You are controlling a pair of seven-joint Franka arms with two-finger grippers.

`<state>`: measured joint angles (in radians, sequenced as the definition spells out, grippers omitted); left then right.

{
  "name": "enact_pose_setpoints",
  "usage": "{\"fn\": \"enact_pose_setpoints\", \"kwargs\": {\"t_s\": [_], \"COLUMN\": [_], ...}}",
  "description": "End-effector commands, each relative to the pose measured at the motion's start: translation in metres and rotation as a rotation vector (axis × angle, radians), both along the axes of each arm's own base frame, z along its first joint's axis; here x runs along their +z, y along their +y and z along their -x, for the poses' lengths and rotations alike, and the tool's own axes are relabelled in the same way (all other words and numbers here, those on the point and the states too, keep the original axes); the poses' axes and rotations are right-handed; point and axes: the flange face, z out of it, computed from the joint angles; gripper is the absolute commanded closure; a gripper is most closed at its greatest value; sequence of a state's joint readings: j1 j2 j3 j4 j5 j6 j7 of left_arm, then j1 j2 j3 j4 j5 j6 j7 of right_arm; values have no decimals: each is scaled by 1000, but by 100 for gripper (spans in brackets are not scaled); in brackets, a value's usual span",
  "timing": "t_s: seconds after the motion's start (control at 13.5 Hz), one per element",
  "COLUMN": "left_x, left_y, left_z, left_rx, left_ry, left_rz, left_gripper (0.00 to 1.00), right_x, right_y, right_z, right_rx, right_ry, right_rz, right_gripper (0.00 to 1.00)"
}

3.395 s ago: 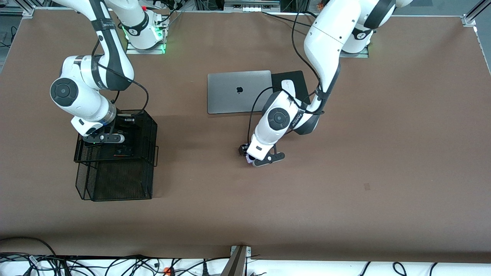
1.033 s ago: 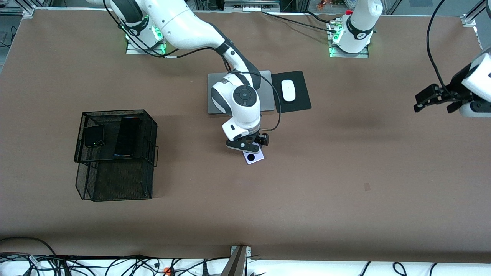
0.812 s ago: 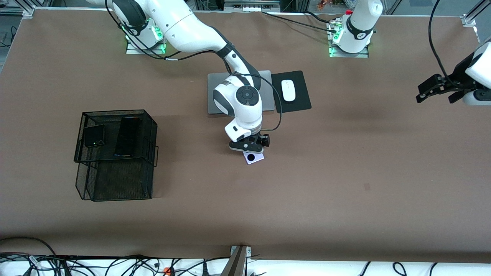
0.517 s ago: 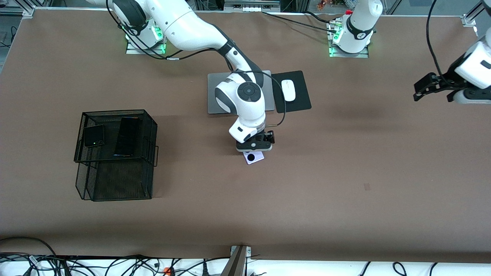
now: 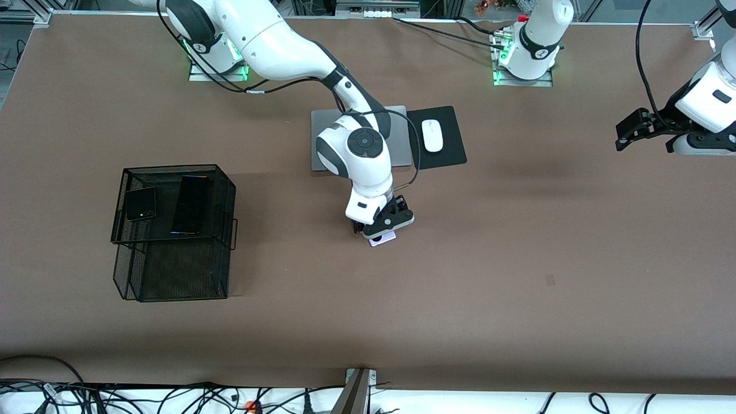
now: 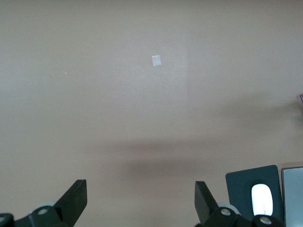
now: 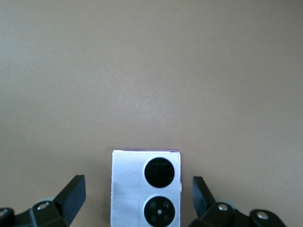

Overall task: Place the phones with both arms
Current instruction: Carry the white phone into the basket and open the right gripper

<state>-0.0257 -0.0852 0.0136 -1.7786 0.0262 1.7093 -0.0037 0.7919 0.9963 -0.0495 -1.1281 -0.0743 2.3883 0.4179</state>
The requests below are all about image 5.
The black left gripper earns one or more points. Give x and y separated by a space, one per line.
663 121

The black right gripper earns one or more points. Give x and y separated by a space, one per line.
399 204

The lilac flip phone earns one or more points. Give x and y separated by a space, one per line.
382 242

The long black slab phone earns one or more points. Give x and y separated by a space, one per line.
190 207

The small black flip phone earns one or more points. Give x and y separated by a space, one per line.
141 202

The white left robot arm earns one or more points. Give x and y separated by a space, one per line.
537 40

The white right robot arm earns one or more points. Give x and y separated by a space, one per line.
276 40

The black mouse pad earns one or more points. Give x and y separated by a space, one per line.
445 158

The white computer mouse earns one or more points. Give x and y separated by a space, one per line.
432 138

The silver closed laptop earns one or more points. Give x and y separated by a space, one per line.
322 117

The grey power strip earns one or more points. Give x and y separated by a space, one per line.
379 12

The small orange object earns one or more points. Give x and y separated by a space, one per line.
482 6

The black mesh two-tier tray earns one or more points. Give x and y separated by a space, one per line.
201 276

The aluminium frame corner bracket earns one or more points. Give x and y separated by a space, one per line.
702 30
40 18

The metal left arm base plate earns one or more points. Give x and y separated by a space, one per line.
500 82

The grey metal camera post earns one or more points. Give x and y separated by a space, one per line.
353 397

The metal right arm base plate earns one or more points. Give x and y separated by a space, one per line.
198 76

